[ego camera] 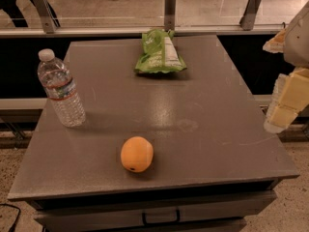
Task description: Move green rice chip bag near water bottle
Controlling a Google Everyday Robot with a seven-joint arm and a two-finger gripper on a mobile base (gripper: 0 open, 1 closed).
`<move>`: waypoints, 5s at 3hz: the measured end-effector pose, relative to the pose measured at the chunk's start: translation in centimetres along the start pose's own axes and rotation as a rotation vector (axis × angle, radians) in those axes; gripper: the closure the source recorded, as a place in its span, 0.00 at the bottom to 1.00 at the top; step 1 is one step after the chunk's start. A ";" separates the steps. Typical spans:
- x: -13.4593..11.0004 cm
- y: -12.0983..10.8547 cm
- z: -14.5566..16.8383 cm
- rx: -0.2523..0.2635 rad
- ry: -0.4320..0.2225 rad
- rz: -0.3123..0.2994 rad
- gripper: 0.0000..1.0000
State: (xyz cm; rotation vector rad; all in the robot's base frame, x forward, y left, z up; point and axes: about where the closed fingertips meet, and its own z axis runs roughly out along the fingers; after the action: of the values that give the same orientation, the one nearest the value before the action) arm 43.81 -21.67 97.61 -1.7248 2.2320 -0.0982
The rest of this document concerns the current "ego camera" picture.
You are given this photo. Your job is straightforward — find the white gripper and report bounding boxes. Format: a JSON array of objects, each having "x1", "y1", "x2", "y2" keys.
[{"x1": 263, "y1": 1, "x2": 309, "y2": 133}]

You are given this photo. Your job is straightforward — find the clear plastic water bottle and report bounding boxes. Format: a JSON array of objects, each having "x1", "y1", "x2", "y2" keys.
[{"x1": 37, "y1": 48, "x2": 86, "y2": 128}]

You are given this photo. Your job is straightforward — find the metal railing bracket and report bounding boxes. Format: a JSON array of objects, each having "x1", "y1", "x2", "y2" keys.
[
  {"x1": 239, "y1": 0, "x2": 262, "y2": 31},
  {"x1": 164, "y1": 0, "x2": 176, "y2": 31},
  {"x1": 33, "y1": 0, "x2": 58, "y2": 34}
]

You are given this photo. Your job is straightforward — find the black drawer handle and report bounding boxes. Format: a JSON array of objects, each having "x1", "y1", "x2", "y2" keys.
[{"x1": 141, "y1": 209, "x2": 181, "y2": 226}]

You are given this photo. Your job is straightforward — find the green rice chip bag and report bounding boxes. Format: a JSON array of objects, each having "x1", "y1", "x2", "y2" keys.
[{"x1": 134, "y1": 29, "x2": 186, "y2": 74}]

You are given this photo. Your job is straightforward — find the grey drawer cabinet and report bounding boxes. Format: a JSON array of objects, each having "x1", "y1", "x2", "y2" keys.
[{"x1": 8, "y1": 35, "x2": 297, "y2": 232}]

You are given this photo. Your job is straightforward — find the orange fruit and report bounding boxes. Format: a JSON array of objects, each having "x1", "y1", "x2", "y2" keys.
[{"x1": 121, "y1": 136, "x2": 154, "y2": 173}]

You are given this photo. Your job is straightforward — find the black floor cable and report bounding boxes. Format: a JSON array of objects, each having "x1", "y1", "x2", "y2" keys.
[{"x1": 0, "y1": 203, "x2": 21, "y2": 232}]

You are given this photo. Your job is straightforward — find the right metal railing bracket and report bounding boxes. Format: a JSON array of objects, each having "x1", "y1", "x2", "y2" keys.
[{"x1": 239, "y1": 0, "x2": 262, "y2": 31}]

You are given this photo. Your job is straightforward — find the left metal railing bracket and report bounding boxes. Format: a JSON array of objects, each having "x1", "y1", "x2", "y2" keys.
[{"x1": 33, "y1": 0, "x2": 58, "y2": 34}]

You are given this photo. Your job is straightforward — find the middle metal railing bracket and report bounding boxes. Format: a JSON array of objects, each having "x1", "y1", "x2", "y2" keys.
[{"x1": 164, "y1": 0, "x2": 176, "y2": 31}]

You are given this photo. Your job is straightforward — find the person legs in background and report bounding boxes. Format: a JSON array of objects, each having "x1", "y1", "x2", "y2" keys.
[{"x1": 0, "y1": 0, "x2": 61, "y2": 29}]

